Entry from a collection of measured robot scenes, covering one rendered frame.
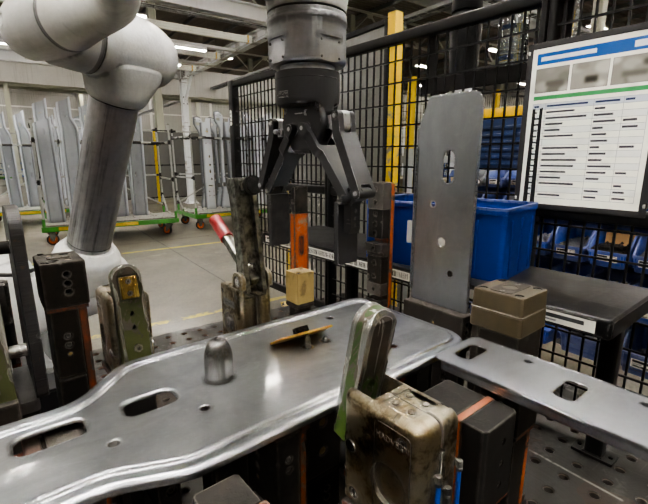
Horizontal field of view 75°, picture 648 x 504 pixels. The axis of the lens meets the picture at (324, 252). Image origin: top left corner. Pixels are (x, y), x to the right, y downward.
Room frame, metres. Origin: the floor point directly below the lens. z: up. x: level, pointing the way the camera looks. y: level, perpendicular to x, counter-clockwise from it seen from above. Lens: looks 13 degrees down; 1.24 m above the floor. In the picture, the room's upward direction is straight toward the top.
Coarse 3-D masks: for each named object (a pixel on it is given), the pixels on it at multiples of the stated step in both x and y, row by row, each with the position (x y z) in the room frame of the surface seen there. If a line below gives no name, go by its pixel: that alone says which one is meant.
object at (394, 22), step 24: (384, 24) 2.52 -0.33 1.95; (384, 72) 2.51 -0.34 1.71; (384, 96) 2.51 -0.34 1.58; (384, 120) 2.51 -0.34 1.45; (360, 144) 2.69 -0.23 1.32; (384, 144) 2.51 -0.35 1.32; (312, 168) 3.16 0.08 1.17; (288, 192) 3.41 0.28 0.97; (312, 216) 3.16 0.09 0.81; (360, 216) 2.70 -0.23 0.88; (336, 288) 2.93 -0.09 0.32
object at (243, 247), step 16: (256, 176) 0.62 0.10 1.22; (240, 192) 0.64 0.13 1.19; (256, 192) 0.62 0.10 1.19; (240, 208) 0.62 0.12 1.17; (256, 208) 0.64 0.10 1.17; (240, 224) 0.62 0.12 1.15; (256, 224) 0.64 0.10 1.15; (240, 240) 0.62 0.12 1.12; (256, 240) 0.63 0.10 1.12; (240, 256) 0.62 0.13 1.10; (256, 256) 0.64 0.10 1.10; (256, 272) 0.64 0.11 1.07; (256, 288) 0.64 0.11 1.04
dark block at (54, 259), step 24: (48, 264) 0.50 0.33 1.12; (72, 264) 0.51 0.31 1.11; (48, 288) 0.49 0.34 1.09; (72, 288) 0.51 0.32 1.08; (48, 312) 0.49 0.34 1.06; (72, 312) 0.51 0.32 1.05; (48, 336) 0.54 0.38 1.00; (72, 336) 0.51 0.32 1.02; (72, 360) 0.51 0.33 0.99; (72, 384) 0.50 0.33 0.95
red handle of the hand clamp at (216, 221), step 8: (216, 216) 0.71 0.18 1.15; (216, 224) 0.70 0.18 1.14; (224, 224) 0.70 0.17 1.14; (216, 232) 0.69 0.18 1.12; (224, 232) 0.68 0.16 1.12; (224, 240) 0.68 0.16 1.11; (232, 240) 0.68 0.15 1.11; (232, 248) 0.66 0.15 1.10; (232, 256) 0.66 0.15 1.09; (248, 264) 0.64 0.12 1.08; (256, 280) 0.62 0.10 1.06
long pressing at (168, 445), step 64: (320, 320) 0.61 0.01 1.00; (128, 384) 0.42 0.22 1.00; (192, 384) 0.42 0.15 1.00; (256, 384) 0.42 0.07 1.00; (320, 384) 0.42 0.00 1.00; (0, 448) 0.32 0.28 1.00; (64, 448) 0.32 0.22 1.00; (128, 448) 0.32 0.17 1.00; (192, 448) 0.32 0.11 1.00; (256, 448) 0.33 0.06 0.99
